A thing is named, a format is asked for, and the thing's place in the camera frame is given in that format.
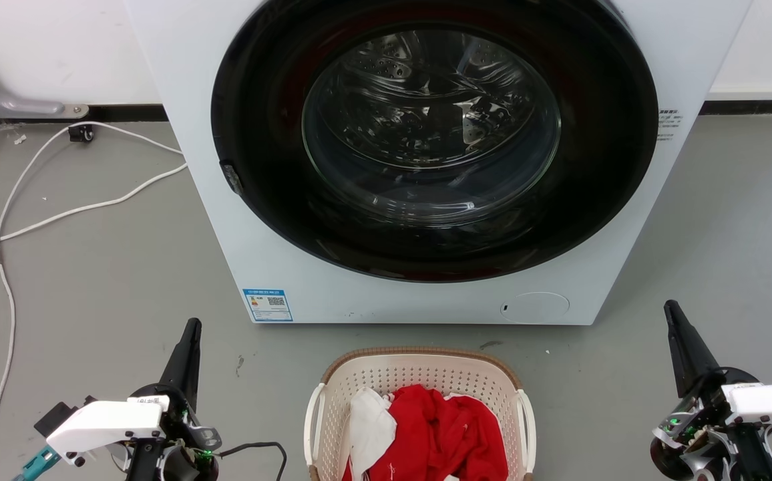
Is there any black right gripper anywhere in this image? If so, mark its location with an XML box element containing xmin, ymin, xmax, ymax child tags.
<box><xmin>649</xmin><ymin>300</ymin><xmax>762</xmax><ymax>481</ymax></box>

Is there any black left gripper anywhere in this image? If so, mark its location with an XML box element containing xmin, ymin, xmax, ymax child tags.
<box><xmin>126</xmin><ymin>318</ymin><xmax>222</xmax><ymax>481</ymax></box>

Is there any cream plastic laundry basket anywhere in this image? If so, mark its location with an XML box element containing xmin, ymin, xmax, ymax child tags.
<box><xmin>303</xmin><ymin>346</ymin><xmax>538</xmax><ymax>481</ymax></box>

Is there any blue energy label sticker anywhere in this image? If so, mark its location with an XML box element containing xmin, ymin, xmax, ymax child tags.
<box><xmin>242</xmin><ymin>288</ymin><xmax>294</xmax><ymax>323</ymax></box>

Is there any round white filter cover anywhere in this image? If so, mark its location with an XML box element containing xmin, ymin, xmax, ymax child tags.
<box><xmin>500</xmin><ymin>291</ymin><xmax>571</xmax><ymax>324</ymax></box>

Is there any white garment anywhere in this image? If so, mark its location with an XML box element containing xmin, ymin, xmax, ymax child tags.
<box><xmin>347</xmin><ymin>388</ymin><xmax>398</xmax><ymax>481</ymax></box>

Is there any white text sticker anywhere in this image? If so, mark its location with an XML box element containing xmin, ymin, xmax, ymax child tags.
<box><xmin>656</xmin><ymin>108</ymin><xmax>685</xmax><ymax>143</ymax></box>

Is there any red garment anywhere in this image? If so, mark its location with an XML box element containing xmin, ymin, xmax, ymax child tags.
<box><xmin>342</xmin><ymin>384</ymin><xmax>510</xmax><ymax>481</ymax></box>

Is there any white front-load washing machine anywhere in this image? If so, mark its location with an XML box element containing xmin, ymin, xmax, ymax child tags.
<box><xmin>123</xmin><ymin>0</ymin><xmax>754</xmax><ymax>326</ymax></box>

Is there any round black glass washer door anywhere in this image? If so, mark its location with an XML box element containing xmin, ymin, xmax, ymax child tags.
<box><xmin>210</xmin><ymin>0</ymin><xmax>660</xmax><ymax>283</ymax></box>

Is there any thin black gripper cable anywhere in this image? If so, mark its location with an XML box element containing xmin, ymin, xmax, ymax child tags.
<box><xmin>218</xmin><ymin>442</ymin><xmax>288</xmax><ymax>481</ymax></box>

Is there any teal cable connector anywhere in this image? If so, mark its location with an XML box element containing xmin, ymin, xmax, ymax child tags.
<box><xmin>12</xmin><ymin>446</ymin><xmax>61</xmax><ymax>481</ymax></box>

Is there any white power cable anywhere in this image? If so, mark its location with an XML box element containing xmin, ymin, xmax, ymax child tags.
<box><xmin>0</xmin><ymin>121</ymin><xmax>184</xmax><ymax>481</ymax></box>
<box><xmin>0</xmin><ymin>162</ymin><xmax>188</xmax><ymax>256</ymax></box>

